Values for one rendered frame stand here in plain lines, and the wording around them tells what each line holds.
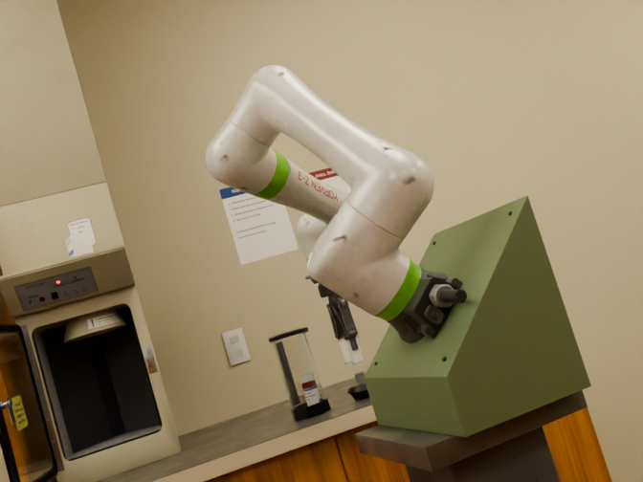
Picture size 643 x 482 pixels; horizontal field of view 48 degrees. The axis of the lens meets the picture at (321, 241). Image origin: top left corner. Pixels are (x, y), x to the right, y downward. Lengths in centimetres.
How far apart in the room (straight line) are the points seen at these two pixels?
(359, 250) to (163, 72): 153
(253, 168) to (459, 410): 70
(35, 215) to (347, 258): 107
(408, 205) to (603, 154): 190
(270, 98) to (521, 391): 76
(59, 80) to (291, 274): 98
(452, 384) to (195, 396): 141
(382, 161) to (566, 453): 107
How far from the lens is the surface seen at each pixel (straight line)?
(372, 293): 129
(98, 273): 197
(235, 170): 155
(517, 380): 124
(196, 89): 263
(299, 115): 145
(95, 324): 205
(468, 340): 120
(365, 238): 126
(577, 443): 207
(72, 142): 213
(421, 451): 122
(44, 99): 217
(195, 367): 246
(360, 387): 192
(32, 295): 200
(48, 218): 208
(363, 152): 131
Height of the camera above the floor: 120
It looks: 5 degrees up
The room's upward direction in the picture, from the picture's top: 17 degrees counter-clockwise
